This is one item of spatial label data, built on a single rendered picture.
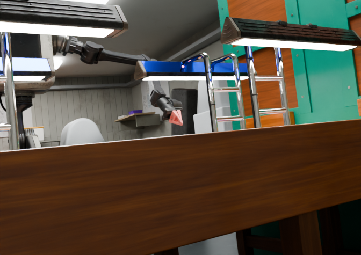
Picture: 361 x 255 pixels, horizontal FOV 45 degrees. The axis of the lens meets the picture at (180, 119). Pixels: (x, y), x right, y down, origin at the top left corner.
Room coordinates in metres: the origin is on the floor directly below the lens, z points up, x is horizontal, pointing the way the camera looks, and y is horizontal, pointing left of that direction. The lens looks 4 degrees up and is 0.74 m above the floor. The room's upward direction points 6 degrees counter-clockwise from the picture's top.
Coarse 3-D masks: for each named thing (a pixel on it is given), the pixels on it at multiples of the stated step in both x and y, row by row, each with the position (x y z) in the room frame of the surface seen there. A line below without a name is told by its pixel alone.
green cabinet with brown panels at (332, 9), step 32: (224, 0) 2.41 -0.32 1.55; (256, 0) 2.23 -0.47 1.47; (288, 0) 2.04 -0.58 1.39; (320, 0) 1.90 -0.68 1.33; (352, 0) 1.78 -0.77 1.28; (256, 64) 2.27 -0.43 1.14; (288, 64) 2.09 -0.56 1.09; (320, 64) 1.94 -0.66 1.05; (352, 64) 1.80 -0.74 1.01; (288, 96) 2.12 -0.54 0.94; (320, 96) 1.96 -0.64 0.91; (352, 96) 1.81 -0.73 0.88
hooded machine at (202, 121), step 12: (204, 84) 5.16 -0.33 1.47; (216, 84) 4.91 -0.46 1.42; (204, 96) 5.20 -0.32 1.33; (216, 96) 4.90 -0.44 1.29; (228, 96) 4.89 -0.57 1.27; (204, 108) 5.24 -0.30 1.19; (216, 108) 4.85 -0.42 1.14; (228, 108) 4.76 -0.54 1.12; (204, 120) 5.16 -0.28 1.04; (204, 132) 5.20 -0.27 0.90
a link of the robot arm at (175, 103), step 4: (160, 92) 2.17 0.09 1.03; (160, 96) 2.17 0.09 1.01; (164, 96) 2.18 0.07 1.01; (172, 100) 2.18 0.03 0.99; (176, 100) 2.23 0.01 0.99; (152, 104) 2.21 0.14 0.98; (156, 104) 2.19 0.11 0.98; (172, 104) 2.18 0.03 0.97; (176, 104) 2.18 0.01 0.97; (180, 104) 2.20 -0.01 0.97
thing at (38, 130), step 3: (42, 126) 8.80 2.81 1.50; (36, 129) 8.76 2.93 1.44; (39, 129) 8.78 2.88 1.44; (42, 129) 8.81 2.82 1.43; (36, 132) 8.75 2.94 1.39; (39, 132) 8.78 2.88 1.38; (42, 132) 8.81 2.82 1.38; (39, 135) 8.78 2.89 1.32; (42, 135) 8.80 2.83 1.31; (39, 138) 8.78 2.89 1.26; (42, 138) 8.80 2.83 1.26
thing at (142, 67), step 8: (136, 64) 1.72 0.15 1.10; (144, 64) 1.71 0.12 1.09; (152, 64) 1.74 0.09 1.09; (160, 64) 1.76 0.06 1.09; (168, 64) 1.78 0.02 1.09; (176, 64) 1.80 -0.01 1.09; (184, 64) 1.83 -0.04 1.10; (192, 64) 1.85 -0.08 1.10; (200, 64) 1.88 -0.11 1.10; (216, 64) 1.93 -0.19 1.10; (224, 64) 1.96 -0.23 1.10; (232, 64) 1.98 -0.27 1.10; (240, 64) 2.01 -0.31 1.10; (136, 72) 1.73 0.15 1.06; (144, 72) 1.69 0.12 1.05; (152, 72) 1.71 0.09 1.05; (160, 72) 1.73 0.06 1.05; (168, 72) 1.75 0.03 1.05; (176, 72) 1.77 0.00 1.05; (184, 72) 1.80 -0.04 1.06; (192, 72) 1.82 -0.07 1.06; (200, 72) 1.84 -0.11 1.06; (216, 72) 1.89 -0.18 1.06; (224, 72) 1.92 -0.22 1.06; (232, 72) 1.95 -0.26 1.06; (240, 72) 1.97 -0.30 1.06; (256, 72) 2.03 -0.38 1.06
